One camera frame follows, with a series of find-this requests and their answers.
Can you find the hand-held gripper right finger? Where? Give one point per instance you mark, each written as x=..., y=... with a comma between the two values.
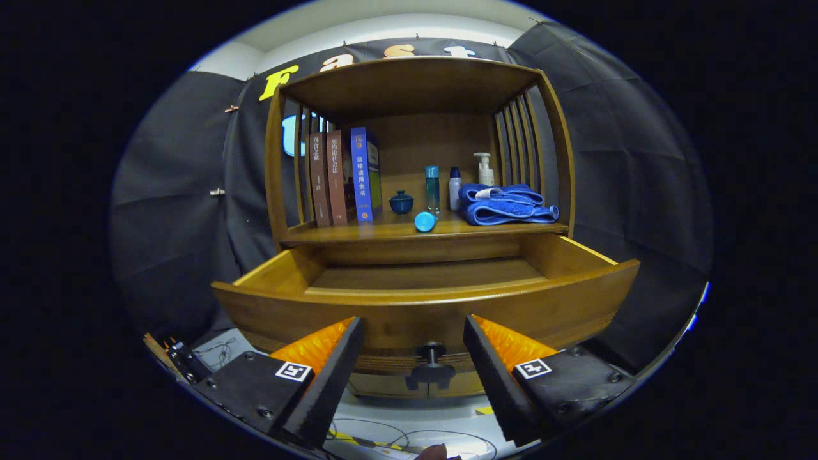
x=498, y=390

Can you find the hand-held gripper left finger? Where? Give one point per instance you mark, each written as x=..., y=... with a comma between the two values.
x=329, y=390

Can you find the wooden drawer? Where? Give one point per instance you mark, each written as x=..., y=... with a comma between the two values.
x=409, y=319

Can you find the blue white cosmetic tube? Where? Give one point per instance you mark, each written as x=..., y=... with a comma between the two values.
x=425, y=222

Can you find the wooden countertop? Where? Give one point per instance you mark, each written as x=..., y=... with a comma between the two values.
x=383, y=229

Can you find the wooden cabinet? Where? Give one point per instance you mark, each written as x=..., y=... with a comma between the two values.
x=409, y=83

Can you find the blue folded towel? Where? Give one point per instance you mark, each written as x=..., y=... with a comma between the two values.
x=505, y=211

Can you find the blue lidded teacup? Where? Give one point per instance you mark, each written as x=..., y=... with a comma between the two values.
x=401, y=204

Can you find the white bottle blue cap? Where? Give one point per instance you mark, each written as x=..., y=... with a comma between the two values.
x=455, y=191

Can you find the teal glass bottle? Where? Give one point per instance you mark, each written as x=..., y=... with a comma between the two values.
x=432, y=191

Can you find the reddish brown book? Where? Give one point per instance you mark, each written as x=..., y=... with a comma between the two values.
x=336, y=179

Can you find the dark brown book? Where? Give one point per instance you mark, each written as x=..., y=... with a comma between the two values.
x=318, y=179

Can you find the white pump bottle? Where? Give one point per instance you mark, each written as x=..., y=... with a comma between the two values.
x=486, y=176

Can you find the blue book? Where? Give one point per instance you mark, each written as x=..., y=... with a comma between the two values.
x=361, y=176

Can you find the black backdrop cloth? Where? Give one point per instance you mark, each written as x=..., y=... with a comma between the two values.
x=639, y=160

